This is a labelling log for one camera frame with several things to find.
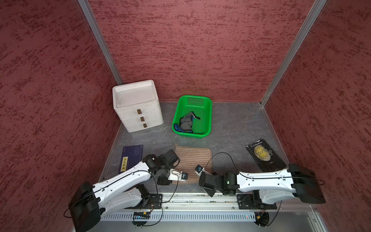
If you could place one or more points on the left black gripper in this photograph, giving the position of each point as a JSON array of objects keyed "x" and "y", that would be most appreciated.
[{"x": 164, "y": 182}]

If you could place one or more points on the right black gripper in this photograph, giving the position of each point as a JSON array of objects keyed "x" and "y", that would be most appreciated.
[{"x": 210, "y": 192}]

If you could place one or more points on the brown striped dishcloth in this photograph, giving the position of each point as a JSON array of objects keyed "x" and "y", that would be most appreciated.
[{"x": 190, "y": 158}]

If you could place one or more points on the grey blue cloth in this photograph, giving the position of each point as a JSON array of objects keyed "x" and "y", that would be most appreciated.
[{"x": 185, "y": 123}]

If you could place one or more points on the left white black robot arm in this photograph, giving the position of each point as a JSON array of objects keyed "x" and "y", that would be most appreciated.
[{"x": 92, "y": 202}]

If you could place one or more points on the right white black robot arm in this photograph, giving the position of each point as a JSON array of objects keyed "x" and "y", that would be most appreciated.
[{"x": 295, "y": 181}]

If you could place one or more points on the blue book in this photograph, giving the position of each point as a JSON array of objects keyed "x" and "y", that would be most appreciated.
[{"x": 131, "y": 155}]

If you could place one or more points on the black gold book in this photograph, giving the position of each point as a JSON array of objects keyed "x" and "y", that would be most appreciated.
[{"x": 267, "y": 159}]

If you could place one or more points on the white three-drawer cabinet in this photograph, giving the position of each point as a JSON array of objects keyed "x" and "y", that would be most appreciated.
[{"x": 137, "y": 105}]

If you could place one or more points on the green plastic basket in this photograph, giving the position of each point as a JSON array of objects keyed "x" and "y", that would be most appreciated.
[{"x": 202, "y": 107}]

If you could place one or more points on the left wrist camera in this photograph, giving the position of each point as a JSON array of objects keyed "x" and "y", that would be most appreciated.
[{"x": 177, "y": 176}]

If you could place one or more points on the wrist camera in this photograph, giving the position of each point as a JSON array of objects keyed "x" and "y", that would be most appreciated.
[
  {"x": 177, "y": 176},
  {"x": 199, "y": 170}
]

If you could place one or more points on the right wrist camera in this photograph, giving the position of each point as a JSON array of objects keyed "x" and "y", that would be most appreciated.
[{"x": 199, "y": 170}]

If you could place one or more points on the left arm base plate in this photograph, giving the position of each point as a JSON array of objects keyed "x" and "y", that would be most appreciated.
[{"x": 153, "y": 202}]

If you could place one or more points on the aluminium rail frame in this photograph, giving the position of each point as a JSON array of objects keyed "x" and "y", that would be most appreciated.
[{"x": 197, "y": 212}]

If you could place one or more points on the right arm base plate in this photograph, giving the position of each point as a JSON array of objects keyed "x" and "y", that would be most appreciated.
[{"x": 251, "y": 202}]

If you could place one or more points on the left metal corner post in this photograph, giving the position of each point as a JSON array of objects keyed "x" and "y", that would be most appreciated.
[{"x": 89, "y": 15}]

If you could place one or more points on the metal corner post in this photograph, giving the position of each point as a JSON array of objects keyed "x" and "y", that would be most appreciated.
[
  {"x": 300, "y": 37},
  {"x": 89, "y": 15}
]

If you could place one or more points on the right metal corner post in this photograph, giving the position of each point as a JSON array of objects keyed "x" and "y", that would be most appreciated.
[{"x": 300, "y": 37}]

